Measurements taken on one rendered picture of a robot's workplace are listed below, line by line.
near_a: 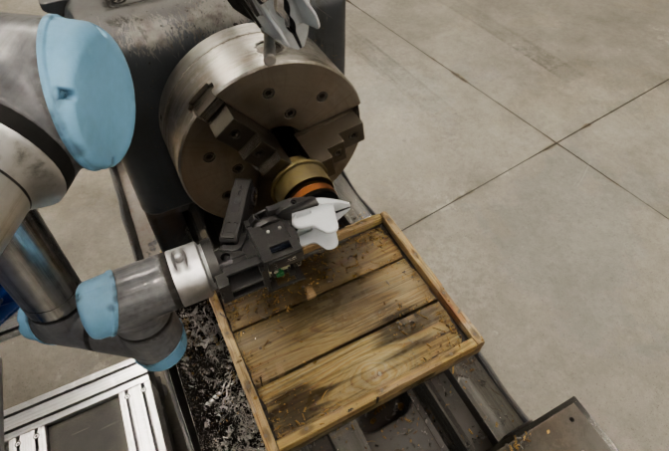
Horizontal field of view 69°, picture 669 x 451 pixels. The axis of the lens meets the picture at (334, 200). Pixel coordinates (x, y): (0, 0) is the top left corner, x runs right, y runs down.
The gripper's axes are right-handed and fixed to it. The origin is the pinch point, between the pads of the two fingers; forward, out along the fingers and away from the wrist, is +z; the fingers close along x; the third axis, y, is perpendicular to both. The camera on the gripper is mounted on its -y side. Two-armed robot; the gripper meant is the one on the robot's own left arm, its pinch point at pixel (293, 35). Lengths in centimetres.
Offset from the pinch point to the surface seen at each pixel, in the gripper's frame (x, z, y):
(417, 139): 52, 161, -98
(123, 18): -16.8, 2.6, -29.4
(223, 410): -47, 63, 5
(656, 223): 108, 181, -7
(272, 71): -3.1, 10.1, -9.8
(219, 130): -13.6, 11.0, -6.4
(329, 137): -0.8, 23.3, -5.7
